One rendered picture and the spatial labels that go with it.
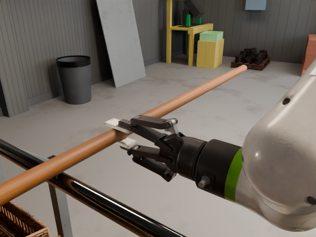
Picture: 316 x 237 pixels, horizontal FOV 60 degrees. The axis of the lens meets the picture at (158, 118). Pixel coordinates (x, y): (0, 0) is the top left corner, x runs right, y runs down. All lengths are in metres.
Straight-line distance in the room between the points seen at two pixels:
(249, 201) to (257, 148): 0.15
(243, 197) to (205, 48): 6.17
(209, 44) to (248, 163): 6.22
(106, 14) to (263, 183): 4.90
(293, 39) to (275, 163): 7.49
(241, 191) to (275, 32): 7.43
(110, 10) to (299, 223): 4.97
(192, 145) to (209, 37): 6.08
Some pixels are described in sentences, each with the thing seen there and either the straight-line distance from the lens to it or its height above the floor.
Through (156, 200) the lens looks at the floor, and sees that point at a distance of 2.27.
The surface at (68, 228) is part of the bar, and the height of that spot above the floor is 0.64.
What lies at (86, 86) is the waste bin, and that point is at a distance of 4.29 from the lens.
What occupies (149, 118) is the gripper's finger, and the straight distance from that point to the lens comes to 0.54.
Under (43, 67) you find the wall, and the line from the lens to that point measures 4.59.
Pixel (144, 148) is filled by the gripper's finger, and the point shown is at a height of 1.17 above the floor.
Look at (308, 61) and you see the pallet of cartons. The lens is 6.40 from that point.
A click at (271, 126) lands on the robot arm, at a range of 0.31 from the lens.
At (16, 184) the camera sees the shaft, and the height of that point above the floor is 1.20.
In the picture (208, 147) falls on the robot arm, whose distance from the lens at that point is 0.46.
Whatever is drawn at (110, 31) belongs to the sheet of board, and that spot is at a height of 0.95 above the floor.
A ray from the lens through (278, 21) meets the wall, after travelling 7.78.
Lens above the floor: 1.46
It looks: 23 degrees down
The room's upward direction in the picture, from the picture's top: straight up
